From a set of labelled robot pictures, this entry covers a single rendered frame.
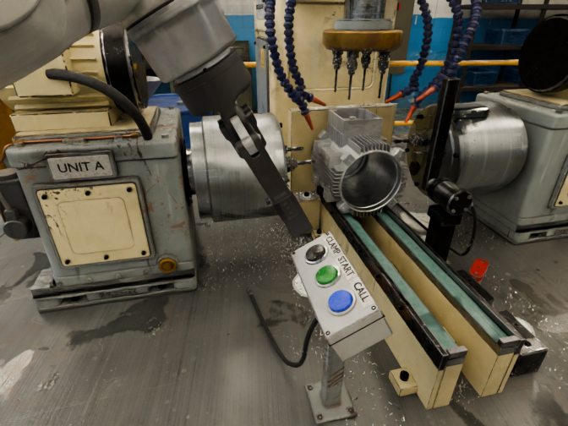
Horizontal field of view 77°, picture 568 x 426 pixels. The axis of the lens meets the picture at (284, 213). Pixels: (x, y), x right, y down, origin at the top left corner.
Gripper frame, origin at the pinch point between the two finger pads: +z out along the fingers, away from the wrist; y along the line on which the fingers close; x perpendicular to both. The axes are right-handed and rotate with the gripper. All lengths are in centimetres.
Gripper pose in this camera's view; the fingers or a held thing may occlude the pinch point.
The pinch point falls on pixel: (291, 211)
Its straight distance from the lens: 46.9
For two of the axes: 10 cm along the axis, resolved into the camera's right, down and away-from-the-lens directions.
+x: -8.6, 5.0, 0.4
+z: 4.5, 7.3, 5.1
